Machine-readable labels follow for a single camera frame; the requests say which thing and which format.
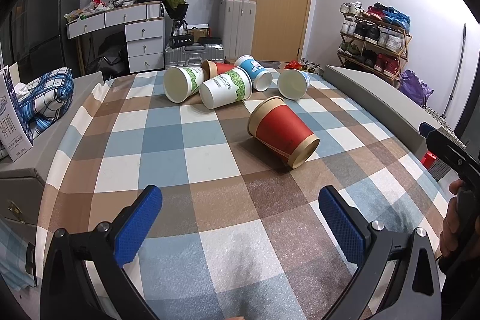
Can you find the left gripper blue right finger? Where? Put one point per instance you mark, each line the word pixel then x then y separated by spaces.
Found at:
pixel 413 291

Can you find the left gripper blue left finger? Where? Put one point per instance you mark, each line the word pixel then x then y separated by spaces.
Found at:
pixel 67 291

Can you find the red kraft paper cup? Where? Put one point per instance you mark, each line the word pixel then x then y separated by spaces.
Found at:
pixel 276 126

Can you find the white green paper cup left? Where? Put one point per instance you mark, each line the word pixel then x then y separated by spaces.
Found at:
pixel 182 82

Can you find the white green paper cup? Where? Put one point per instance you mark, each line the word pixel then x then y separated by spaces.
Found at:
pixel 182 82
pixel 227 88

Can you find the blue cartoon paper cup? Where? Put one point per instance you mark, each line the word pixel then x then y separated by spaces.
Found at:
pixel 293 84

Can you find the blue white paper cup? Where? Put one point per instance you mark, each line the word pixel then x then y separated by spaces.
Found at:
pixel 261 77

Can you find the red paper cup back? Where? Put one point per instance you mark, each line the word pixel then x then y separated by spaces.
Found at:
pixel 212 69

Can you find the white green paper cup front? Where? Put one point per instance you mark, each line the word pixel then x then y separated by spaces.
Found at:
pixel 227 88

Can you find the grey upright suitcase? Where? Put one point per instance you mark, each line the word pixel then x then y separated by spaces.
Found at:
pixel 237 24

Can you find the person's right hand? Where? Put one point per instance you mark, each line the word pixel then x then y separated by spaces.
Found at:
pixel 451 223

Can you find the grey bedside bench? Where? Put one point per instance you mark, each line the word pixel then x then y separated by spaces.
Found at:
pixel 22 186

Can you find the white milk carton box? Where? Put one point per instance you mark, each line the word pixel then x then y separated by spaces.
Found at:
pixel 16 136

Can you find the grey padded bed footboard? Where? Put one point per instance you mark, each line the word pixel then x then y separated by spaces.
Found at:
pixel 392 108

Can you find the checkered bed sheet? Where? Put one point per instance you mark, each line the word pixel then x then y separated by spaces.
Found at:
pixel 239 233

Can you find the purple bag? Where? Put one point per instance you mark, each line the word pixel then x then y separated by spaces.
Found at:
pixel 415 88

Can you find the blue plaid pillow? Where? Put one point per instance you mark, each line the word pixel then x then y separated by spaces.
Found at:
pixel 46 99

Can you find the wooden shoe rack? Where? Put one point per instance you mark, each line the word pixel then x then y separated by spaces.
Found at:
pixel 374 39

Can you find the dark refrigerator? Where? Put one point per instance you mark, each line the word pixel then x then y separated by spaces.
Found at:
pixel 39 39

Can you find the silver flat suitcase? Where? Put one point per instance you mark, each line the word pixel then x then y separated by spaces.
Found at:
pixel 192 56

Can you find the white drawer desk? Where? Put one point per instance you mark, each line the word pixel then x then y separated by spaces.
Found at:
pixel 144 27

